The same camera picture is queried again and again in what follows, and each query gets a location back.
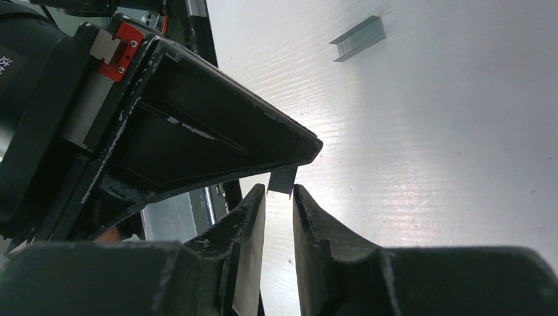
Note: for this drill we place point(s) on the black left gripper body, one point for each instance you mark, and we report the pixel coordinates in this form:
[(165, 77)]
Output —
[(43, 72)]

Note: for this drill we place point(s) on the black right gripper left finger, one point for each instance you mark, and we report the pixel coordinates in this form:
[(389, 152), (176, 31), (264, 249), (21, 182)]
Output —
[(216, 273)]

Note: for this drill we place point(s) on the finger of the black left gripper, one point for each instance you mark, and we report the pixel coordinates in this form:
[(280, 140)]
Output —
[(175, 124)]

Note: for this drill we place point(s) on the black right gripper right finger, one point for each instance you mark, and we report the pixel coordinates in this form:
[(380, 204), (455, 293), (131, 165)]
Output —
[(341, 273)]

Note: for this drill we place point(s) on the silver staple strip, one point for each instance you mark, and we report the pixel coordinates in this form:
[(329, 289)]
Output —
[(360, 37), (282, 181)]

